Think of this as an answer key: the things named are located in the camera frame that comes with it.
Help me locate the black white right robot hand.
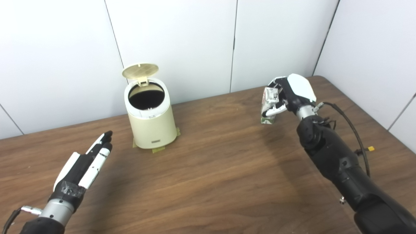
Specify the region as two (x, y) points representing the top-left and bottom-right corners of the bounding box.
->
(262, 73), (317, 118)

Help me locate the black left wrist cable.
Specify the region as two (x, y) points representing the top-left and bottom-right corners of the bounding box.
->
(2, 205), (43, 234)

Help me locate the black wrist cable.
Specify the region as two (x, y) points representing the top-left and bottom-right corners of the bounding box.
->
(2, 205), (43, 234)
(314, 102), (375, 177)

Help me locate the cream-colored plastic bin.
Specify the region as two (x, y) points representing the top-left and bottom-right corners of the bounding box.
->
(122, 63), (178, 150)

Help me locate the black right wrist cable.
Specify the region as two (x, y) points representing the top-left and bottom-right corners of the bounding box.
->
(314, 102), (375, 177)

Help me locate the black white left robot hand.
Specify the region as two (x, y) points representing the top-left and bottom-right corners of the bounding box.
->
(49, 131), (113, 212)

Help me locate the white green milk carton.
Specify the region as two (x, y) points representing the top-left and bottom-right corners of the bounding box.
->
(260, 87), (280, 124)

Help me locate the round cream bin lid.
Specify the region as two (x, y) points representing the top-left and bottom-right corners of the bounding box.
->
(122, 63), (160, 86)

